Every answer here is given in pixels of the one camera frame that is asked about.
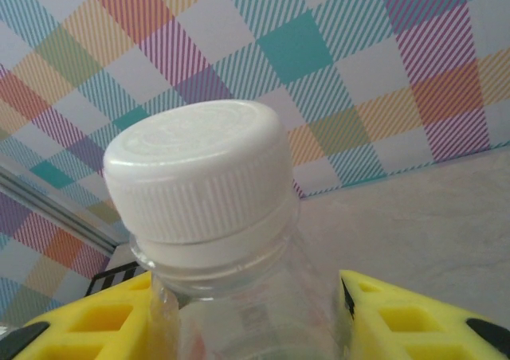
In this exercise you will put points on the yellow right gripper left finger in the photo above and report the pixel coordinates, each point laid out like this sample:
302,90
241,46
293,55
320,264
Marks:
87,328

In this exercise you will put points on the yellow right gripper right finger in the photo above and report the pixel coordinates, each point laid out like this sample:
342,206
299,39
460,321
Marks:
422,328

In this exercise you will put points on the clear bottle white cap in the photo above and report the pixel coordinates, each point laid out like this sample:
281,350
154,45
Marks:
199,169

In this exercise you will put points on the aluminium corner post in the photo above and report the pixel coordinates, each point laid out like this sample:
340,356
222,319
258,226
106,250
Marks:
52,204

